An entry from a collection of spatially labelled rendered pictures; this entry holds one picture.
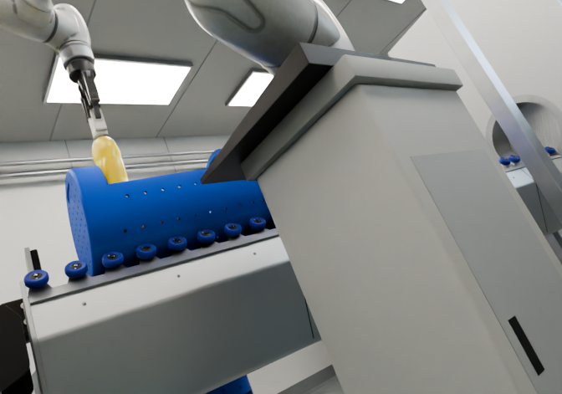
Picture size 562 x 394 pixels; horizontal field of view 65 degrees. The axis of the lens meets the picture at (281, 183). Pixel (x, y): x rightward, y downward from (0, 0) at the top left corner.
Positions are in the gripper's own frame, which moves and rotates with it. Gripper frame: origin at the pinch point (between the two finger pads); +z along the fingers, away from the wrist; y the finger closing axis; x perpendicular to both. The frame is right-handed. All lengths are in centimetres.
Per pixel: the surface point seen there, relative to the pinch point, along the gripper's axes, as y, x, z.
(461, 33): -37, -124, -2
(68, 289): -12, 18, 46
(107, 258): -11.2, 9.1, 41.5
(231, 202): -13.1, -23.2, 35.3
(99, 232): -12.7, 9.6, 35.7
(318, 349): 373, -263, 102
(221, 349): -10, -9, 68
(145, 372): -10, 8, 67
